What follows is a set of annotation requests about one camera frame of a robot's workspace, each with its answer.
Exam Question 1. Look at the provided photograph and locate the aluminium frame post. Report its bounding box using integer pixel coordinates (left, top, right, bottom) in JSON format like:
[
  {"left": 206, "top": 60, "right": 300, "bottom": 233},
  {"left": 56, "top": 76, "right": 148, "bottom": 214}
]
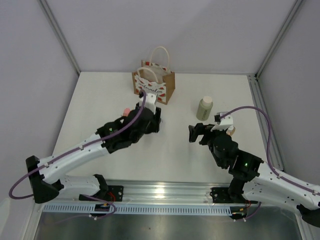
[
  {"left": 254, "top": 0, "right": 306, "bottom": 81},
  {"left": 37, "top": 0, "right": 81, "bottom": 76}
]

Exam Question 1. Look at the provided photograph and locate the aluminium mounting rail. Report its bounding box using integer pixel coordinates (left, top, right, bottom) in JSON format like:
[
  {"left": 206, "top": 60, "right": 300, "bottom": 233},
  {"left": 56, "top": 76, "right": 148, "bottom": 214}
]
[{"left": 106, "top": 179, "right": 229, "bottom": 205}]

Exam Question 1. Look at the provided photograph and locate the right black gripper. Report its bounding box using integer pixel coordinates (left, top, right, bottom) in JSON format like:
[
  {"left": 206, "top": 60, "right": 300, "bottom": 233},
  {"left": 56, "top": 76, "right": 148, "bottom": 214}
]
[{"left": 188, "top": 123, "right": 226, "bottom": 168}]

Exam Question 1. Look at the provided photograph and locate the white slotted cable duct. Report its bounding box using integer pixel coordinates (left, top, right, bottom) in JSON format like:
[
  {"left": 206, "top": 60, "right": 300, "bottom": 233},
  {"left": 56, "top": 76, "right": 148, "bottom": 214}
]
[{"left": 43, "top": 203, "right": 232, "bottom": 216}]

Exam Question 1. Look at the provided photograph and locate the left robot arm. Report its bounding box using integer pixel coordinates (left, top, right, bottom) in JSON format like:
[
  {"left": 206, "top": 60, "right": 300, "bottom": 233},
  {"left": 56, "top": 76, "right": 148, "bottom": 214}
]
[{"left": 25, "top": 104, "right": 162, "bottom": 204}]

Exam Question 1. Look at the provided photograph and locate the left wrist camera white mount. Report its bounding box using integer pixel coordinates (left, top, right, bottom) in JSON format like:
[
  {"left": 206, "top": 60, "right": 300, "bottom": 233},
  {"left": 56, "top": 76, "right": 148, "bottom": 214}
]
[{"left": 138, "top": 90, "right": 157, "bottom": 114}]

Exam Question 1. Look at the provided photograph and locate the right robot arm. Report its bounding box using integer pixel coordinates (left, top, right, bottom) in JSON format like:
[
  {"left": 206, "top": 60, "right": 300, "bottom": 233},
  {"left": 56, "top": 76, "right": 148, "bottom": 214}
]
[{"left": 188, "top": 123, "right": 320, "bottom": 227}]

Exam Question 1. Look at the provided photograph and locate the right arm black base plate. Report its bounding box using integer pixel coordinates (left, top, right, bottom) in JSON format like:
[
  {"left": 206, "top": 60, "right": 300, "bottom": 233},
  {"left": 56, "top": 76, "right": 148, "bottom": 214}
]
[{"left": 209, "top": 185, "right": 248, "bottom": 204}]

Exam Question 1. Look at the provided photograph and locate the green bottle white cap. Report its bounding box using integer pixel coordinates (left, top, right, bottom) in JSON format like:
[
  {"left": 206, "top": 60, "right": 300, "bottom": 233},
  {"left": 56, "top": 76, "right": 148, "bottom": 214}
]
[{"left": 196, "top": 96, "right": 213, "bottom": 121}]

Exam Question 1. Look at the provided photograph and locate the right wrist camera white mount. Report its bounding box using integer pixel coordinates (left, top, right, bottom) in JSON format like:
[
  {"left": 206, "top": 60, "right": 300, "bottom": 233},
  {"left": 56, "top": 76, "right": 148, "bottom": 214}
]
[{"left": 211, "top": 112, "right": 234, "bottom": 131}]

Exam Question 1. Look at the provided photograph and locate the right side aluminium rail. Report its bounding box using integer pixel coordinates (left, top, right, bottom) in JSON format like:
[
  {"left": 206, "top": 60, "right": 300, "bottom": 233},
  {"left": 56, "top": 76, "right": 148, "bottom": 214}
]
[{"left": 247, "top": 73, "right": 285, "bottom": 172}]

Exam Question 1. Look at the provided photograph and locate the right aluminium frame post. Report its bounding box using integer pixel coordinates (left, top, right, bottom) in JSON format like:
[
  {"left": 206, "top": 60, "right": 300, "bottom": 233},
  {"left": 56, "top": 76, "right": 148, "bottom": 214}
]
[{"left": 254, "top": 0, "right": 306, "bottom": 81}]

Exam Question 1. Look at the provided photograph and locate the watermelon print canvas bag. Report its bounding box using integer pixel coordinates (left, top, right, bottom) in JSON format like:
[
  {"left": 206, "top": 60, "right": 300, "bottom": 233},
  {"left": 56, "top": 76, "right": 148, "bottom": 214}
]
[{"left": 132, "top": 46, "right": 176, "bottom": 105}]

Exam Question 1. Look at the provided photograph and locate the small amber bottle white cap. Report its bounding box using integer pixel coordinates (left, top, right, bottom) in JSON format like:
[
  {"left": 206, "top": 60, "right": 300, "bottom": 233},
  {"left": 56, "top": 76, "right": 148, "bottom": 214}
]
[{"left": 226, "top": 125, "right": 236, "bottom": 136}]

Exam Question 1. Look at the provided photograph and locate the left aluminium frame post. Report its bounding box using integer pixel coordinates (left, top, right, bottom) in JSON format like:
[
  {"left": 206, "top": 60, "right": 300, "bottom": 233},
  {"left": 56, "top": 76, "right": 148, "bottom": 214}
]
[{"left": 37, "top": 0, "right": 81, "bottom": 76}]

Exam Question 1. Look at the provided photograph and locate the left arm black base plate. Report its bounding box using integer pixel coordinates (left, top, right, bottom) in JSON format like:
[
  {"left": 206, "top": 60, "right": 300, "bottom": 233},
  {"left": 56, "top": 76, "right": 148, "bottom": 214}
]
[{"left": 78, "top": 185, "right": 124, "bottom": 202}]

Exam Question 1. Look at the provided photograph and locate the orange bottle pink cap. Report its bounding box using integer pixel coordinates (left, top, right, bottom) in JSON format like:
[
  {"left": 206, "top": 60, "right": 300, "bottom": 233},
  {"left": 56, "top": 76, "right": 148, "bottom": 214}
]
[{"left": 122, "top": 107, "right": 131, "bottom": 117}]

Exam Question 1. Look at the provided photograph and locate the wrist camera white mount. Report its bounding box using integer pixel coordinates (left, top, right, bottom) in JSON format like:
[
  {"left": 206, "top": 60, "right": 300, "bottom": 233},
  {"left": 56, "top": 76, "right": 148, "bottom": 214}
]
[
  {"left": 138, "top": 90, "right": 157, "bottom": 114},
  {"left": 211, "top": 112, "right": 234, "bottom": 131}
]

